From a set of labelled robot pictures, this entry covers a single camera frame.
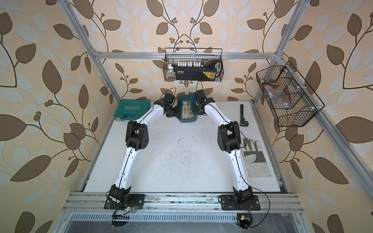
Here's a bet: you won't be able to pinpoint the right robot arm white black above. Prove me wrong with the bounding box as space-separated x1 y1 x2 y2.
194 90 254 208

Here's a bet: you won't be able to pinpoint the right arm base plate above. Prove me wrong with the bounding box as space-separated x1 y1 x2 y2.
218 194 261 211

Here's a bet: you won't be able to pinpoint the white grey work glove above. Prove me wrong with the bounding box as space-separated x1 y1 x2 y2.
243 137 272 178

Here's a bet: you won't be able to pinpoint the black wire basket wall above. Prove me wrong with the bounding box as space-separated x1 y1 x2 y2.
163 47 224 82
256 61 325 127

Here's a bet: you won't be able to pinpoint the black power supply box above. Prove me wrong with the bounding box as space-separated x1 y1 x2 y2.
173 66 221 82

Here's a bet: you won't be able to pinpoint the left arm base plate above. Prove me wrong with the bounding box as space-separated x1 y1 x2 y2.
104 194 146 211

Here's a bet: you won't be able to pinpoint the green plastic tool case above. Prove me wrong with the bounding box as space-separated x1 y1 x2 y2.
114 100 151 121

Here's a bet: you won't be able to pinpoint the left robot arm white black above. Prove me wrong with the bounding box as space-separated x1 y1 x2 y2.
108 93 177 209

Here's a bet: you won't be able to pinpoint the plastic bag in basket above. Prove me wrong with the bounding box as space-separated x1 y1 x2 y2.
264 84 290 105

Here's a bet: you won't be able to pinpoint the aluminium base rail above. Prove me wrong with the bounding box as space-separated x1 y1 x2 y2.
62 192 304 223

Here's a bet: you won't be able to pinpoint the black wire basket back wall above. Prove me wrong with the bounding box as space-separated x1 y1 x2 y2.
163 47 224 82

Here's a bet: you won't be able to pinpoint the green black hand tool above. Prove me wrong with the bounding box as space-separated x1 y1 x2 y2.
240 104 249 127

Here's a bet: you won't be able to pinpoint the wrapped chopsticks in box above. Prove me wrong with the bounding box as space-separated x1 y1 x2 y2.
181 101 194 119

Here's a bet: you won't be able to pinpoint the teal plastic storage box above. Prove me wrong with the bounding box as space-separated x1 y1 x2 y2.
176 95 197 123

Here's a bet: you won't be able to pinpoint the black wire basket right wall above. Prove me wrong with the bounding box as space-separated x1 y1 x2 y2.
256 61 325 127

